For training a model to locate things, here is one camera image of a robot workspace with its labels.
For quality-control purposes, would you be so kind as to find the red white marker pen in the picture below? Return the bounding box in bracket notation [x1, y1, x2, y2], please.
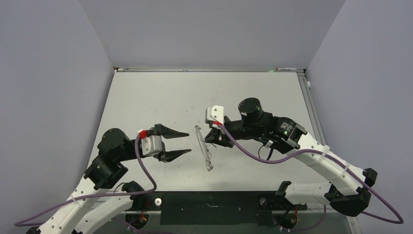
[276, 68, 298, 72]

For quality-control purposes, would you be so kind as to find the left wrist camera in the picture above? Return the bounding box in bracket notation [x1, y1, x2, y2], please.
[137, 130, 163, 158]

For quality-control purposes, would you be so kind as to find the aluminium frame rail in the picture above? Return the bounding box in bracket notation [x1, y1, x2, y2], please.
[297, 71, 338, 183]
[69, 190, 358, 214]
[114, 67, 305, 73]

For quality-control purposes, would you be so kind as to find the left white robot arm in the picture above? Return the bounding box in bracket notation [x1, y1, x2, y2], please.
[27, 124, 190, 234]

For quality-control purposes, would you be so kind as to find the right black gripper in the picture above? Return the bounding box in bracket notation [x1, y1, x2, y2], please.
[205, 117, 262, 148]

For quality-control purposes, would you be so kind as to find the aluminium frame rail front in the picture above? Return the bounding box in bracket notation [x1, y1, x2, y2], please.
[69, 190, 358, 214]

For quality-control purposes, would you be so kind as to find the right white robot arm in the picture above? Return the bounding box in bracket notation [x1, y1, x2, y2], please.
[205, 97, 377, 217]

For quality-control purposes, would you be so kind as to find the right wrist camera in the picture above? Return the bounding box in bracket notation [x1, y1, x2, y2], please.
[205, 105, 225, 124]

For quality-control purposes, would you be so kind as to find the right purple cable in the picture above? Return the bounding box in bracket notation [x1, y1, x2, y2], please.
[219, 124, 405, 232]

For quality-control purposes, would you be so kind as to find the large silver keyring with keys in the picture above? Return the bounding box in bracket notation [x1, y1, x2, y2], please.
[194, 125, 213, 172]

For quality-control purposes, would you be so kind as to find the aluminium frame rail back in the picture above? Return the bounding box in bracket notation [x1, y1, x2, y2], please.
[114, 67, 305, 73]

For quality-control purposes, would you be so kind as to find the aluminium frame rail right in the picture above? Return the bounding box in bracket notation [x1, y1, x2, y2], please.
[297, 71, 338, 183]

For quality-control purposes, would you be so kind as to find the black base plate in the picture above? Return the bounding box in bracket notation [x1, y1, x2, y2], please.
[127, 191, 307, 226]

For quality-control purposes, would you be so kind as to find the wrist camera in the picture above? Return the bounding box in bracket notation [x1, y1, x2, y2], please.
[205, 105, 225, 124]
[137, 130, 163, 158]

